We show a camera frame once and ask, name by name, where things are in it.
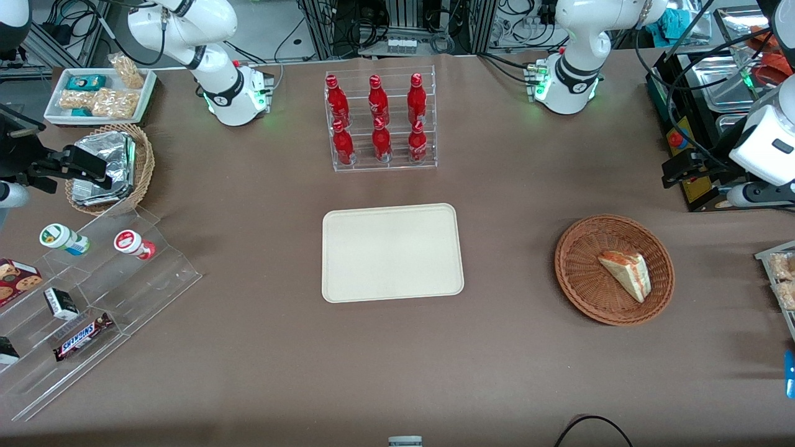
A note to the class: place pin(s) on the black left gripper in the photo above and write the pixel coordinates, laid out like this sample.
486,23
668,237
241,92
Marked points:
710,162

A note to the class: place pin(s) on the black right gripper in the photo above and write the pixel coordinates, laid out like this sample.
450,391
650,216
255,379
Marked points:
18,156

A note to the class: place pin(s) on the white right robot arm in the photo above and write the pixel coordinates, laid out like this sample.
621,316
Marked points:
230,99

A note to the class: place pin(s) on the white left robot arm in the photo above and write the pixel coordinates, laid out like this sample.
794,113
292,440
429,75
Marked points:
574,77

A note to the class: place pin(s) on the white rectangular snack tray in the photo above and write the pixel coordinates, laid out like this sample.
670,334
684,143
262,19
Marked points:
53,107

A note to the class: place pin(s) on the oval light wicker basket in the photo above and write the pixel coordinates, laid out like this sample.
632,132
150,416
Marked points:
144,167

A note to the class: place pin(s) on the steel metal tray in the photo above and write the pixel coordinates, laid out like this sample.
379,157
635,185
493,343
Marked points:
720,84

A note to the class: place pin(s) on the grey tray with snacks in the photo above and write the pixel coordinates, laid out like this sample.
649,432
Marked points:
765,254

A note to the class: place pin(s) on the wrapped triangle sandwich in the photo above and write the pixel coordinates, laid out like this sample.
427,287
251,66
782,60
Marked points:
630,273

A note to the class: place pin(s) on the round brown wicker basket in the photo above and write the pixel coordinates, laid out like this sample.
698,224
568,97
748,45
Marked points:
581,273

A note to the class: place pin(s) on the cream rectangular tray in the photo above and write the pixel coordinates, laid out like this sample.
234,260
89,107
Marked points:
391,254

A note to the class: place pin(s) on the black yellow control box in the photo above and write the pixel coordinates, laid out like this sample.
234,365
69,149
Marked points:
699,192

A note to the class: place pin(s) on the red emergency stop button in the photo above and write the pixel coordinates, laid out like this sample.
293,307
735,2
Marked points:
678,140

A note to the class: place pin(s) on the aluminium foil container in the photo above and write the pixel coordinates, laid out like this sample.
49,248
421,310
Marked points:
115,158

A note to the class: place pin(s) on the clear bag of nuts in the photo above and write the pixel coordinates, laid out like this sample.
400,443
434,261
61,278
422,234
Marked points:
127,71
115,103
76,100

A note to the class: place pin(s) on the green lid yogurt cup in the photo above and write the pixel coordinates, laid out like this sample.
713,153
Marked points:
62,238

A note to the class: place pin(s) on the teal snack box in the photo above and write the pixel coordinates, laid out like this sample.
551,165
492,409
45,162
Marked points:
86,82

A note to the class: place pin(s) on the red lid yogurt cup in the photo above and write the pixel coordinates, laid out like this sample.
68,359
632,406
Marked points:
131,243

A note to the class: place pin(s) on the chocolate chip cookie box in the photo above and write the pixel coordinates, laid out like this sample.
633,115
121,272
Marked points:
18,282

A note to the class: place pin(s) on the orange plastic item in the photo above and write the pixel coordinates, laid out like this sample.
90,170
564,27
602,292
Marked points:
773,71

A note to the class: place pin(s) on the small black white box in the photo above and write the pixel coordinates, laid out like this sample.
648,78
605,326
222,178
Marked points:
61,304

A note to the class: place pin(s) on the clear acrylic stepped shelf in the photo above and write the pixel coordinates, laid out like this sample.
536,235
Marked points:
149,285

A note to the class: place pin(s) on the teal cloth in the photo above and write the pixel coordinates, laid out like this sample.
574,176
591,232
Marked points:
677,22

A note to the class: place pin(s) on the snickers chocolate bar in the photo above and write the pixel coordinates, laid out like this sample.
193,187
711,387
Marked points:
82,338

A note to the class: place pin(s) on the blue plastic item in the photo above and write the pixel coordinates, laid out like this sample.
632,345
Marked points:
790,372

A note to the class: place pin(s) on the aluminium equipment rack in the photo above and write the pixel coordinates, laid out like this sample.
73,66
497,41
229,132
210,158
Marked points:
475,25

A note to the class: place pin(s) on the red cola bottle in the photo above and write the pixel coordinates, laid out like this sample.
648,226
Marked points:
417,99
336,102
343,146
381,143
378,102
417,146

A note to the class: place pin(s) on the clear acrylic bottle rack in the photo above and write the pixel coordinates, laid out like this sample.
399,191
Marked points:
397,166

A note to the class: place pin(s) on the small grey device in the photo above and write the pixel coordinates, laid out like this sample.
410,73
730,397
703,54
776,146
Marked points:
405,441

